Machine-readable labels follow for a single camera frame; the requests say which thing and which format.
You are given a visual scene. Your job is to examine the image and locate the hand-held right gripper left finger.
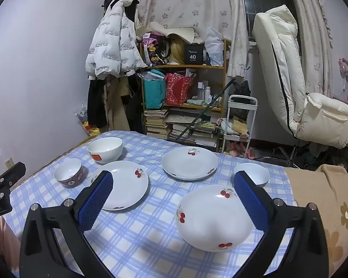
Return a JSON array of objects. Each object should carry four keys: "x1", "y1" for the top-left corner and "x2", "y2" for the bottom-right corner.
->
[{"x1": 19, "y1": 170, "x2": 116, "y2": 278}]

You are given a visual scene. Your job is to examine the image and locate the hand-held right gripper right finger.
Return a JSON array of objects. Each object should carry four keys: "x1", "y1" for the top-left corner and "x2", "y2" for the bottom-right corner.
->
[{"x1": 233, "y1": 170, "x2": 329, "y2": 278}]

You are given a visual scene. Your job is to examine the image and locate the plain white bowl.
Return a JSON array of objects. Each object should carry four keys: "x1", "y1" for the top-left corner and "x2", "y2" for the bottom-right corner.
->
[{"x1": 234, "y1": 163, "x2": 270, "y2": 188}]

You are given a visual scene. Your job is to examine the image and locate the white cherry-print plate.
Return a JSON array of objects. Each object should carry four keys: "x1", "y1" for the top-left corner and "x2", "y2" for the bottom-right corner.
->
[
  {"x1": 161, "y1": 147, "x2": 219, "y2": 181},
  {"x1": 175, "y1": 184, "x2": 254, "y2": 252},
  {"x1": 96, "y1": 160, "x2": 149, "y2": 211}
]

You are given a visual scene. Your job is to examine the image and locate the large white bowl red label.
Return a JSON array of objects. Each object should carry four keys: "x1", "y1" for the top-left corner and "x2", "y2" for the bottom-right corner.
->
[{"x1": 88, "y1": 137, "x2": 124, "y2": 165}]

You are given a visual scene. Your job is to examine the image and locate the pink cloth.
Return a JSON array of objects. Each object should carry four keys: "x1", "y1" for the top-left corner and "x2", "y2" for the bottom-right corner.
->
[{"x1": 0, "y1": 213, "x2": 21, "y2": 271}]

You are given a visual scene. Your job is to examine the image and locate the pink toy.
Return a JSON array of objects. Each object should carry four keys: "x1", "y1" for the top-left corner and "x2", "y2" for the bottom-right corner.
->
[{"x1": 225, "y1": 140, "x2": 251, "y2": 158}]

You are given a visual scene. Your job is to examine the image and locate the blue checked cloth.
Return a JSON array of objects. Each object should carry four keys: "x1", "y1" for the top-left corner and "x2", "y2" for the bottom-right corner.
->
[{"x1": 10, "y1": 130, "x2": 298, "y2": 278}]

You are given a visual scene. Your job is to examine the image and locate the brown flowered blanket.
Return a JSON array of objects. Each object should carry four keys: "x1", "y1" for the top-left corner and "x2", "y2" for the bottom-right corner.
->
[{"x1": 284, "y1": 164, "x2": 348, "y2": 270}]

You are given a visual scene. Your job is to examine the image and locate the yellow red packages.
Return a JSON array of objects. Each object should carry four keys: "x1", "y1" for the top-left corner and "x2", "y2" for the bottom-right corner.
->
[{"x1": 81, "y1": 120, "x2": 101, "y2": 136}]

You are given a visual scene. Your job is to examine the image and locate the white trolley cart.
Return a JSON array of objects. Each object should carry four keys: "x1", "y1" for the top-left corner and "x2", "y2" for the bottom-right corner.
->
[{"x1": 220, "y1": 95, "x2": 258, "y2": 158}]

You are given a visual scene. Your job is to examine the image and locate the tan carton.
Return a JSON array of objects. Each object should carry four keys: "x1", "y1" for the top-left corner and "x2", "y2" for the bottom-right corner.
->
[{"x1": 231, "y1": 117, "x2": 250, "y2": 135}]

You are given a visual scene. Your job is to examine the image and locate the pile of magazines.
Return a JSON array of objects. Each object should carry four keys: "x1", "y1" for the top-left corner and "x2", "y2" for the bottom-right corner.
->
[{"x1": 165, "y1": 113, "x2": 221, "y2": 148}]

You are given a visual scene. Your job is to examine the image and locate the white blue printed bag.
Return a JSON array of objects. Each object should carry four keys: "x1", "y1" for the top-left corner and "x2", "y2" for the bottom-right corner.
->
[{"x1": 75, "y1": 104, "x2": 89, "y2": 123}]

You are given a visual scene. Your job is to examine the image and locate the dark clothes pile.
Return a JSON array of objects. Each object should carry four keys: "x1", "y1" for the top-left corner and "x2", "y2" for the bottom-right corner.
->
[{"x1": 303, "y1": 142, "x2": 348, "y2": 170}]

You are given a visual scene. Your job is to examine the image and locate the beige hanging coat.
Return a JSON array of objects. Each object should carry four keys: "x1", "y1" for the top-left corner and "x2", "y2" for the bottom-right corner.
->
[{"x1": 104, "y1": 77, "x2": 134, "y2": 132}]

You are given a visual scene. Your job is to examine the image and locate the black hanging coat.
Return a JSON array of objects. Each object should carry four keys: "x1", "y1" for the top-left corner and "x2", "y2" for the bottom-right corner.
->
[
  {"x1": 87, "y1": 75, "x2": 109, "y2": 134},
  {"x1": 125, "y1": 74, "x2": 147, "y2": 135}
]

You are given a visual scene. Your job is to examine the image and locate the stack of old books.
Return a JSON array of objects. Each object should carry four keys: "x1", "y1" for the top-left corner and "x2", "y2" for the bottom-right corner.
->
[{"x1": 144, "y1": 109, "x2": 170, "y2": 139}]

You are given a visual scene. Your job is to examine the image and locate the long green pole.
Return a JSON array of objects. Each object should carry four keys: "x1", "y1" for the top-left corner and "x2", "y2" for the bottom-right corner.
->
[{"x1": 176, "y1": 78, "x2": 237, "y2": 143}]

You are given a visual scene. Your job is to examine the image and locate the black bag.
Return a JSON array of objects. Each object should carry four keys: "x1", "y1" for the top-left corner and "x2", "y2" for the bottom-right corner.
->
[{"x1": 228, "y1": 79, "x2": 252, "y2": 116}]

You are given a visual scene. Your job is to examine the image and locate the cluster of cosmetic bottles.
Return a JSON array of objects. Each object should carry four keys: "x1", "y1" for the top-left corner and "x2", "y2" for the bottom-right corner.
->
[{"x1": 197, "y1": 82, "x2": 221, "y2": 105}]

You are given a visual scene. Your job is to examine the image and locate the teal bag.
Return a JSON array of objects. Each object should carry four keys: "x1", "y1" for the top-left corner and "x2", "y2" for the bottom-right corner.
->
[{"x1": 142, "y1": 69, "x2": 166, "y2": 110}]

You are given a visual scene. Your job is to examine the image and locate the red patterned bag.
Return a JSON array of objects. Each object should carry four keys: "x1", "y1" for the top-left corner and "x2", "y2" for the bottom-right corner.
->
[{"x1": 165, "y1": 73, "x2": 194, "y2": 106}]

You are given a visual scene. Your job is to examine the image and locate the wooden shelf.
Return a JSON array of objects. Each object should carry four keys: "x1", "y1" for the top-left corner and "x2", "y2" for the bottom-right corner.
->
[{"x1": 139, "y1": 39, "x2": 228, "y2": 151}]

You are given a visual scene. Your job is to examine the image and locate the white recliner chair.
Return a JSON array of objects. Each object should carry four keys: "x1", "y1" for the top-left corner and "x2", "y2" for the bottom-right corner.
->
[{"x1": 252, "y1": 5, "x2": 348, "y2": 164}]

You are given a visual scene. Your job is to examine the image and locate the black box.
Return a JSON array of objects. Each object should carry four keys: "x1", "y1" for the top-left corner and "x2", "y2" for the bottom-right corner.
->
[{"x1": 184, "y1": 44, "x2": 206, "y2": 64}]

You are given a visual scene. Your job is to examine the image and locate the white plastic bag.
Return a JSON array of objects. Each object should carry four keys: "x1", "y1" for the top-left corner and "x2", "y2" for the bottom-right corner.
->
[{"x1": 204, "y1": 27, "x2": 224, "y2": 66}]

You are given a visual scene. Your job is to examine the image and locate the cartoon printed bag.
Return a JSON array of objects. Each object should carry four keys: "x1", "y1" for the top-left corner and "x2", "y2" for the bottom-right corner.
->
[{"x1": 141, "y1": 31, "x2": 170, "y2": 66}]

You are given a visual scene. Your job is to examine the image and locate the pink fan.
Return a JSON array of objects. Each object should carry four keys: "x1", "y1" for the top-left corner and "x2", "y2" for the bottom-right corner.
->
[{"x1": 338, "y1": 57, "x2": 348, "y2": 93}]

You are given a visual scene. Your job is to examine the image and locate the floral cream curtain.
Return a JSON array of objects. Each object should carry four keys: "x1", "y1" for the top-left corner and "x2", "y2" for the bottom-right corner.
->
[
  {"x1": 287, "y1": 0, "x2": 335, "y2": 96},
  {"x1": 136, "y1": 0, "x2": 251, "y2": 77}
]

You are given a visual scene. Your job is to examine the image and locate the tan bag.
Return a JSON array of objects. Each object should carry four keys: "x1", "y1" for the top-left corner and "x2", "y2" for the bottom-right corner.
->
[{"x1": 170, "y1": 38, "x2": 186, "y2": 64}]

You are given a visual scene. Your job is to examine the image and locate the white puffer jacket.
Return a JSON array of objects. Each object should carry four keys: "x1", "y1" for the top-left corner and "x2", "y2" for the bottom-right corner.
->
[{"x1": 85, "y1": 0, "x2": 142, "y2": 79}]

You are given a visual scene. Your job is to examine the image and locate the cream foam sheet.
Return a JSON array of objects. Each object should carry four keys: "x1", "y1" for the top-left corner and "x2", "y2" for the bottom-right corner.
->
[{"x1": 149, "y1": 22, "x2": 196, "y2": 44}]

